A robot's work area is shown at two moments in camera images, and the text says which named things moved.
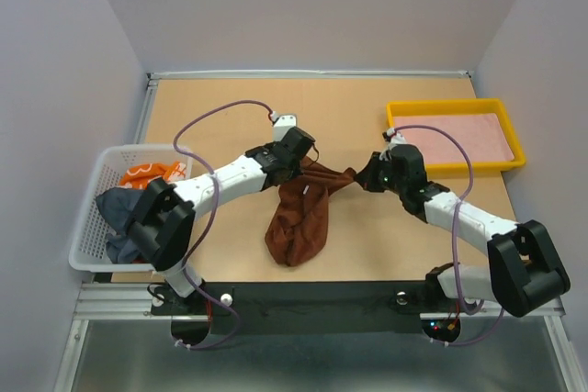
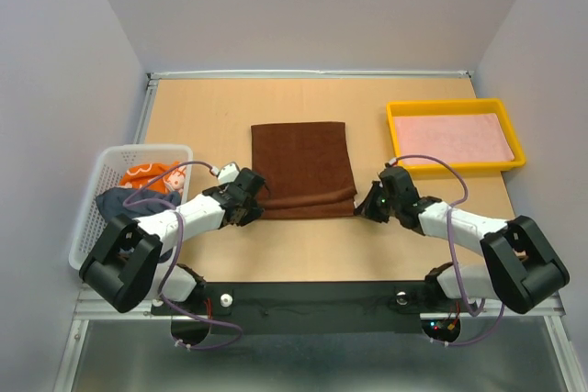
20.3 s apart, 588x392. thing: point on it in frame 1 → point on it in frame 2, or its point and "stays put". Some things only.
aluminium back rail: x=175 y=75 stays put
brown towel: x=298 y=227 → x=307 y=170
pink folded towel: x=481 y=134 stays put
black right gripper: x=367 y=176 → x=367 y=207
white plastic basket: x=89 y=251 stays put
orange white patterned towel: x=137 y=174 stays put
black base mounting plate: x=300 y=308 stays put
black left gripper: x=296 y=171 → x=253 y=214
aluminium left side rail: x=152 y=80 stays put
